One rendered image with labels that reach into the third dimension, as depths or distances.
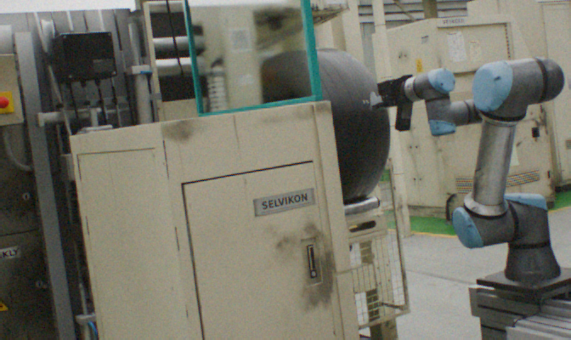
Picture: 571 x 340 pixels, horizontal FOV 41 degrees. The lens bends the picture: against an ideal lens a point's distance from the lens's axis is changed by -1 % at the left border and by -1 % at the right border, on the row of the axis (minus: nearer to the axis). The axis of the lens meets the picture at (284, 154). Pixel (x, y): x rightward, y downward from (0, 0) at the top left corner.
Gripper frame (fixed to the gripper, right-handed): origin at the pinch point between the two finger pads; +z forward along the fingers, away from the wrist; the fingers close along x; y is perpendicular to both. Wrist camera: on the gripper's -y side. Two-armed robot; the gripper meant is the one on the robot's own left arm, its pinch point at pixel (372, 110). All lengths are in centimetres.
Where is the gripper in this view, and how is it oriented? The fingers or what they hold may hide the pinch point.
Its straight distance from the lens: 251.2
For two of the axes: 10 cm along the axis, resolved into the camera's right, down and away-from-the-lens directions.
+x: -8.3, 1.4, -5.4
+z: -5.3, 1.5, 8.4
